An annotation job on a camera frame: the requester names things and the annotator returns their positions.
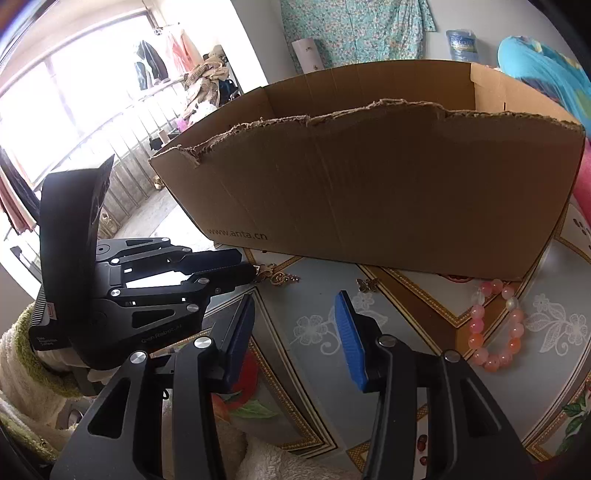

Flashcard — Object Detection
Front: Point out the blue water jug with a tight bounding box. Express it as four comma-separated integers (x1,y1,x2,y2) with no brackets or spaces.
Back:
446,29,480,63

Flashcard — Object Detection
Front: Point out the gold heart key chain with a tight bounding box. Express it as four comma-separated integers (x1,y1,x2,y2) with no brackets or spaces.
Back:
254,263,302,287

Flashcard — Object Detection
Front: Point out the pink bead bracelet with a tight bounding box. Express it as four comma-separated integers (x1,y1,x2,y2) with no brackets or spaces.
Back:
467,277,527,374

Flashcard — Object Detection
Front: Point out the blue pink bedding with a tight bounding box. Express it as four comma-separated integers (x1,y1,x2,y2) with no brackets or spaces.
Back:
497,36,590,204

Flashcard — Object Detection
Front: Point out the brown cardboard box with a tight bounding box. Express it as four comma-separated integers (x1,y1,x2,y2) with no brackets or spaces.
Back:
151,60,586,280

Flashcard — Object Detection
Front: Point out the floral teal hanging cloth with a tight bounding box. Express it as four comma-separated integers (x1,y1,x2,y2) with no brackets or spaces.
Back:
280,0,437,68

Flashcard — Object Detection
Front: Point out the gold butterfly brooch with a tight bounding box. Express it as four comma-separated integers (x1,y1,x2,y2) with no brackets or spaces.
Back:
356,278,380,293

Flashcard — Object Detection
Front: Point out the white fluffy towel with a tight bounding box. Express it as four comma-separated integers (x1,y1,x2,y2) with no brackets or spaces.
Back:
0,303,362,480

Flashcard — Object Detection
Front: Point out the wheelchair with clothes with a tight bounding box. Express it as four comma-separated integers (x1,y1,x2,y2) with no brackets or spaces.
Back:
181,45,242,122

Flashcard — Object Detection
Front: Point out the rolled pink mat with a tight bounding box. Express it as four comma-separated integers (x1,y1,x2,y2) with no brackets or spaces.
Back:
291,38,325,74

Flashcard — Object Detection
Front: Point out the fruit pattern tablecloth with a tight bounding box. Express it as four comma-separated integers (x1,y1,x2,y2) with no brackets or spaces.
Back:
213,203,590,479

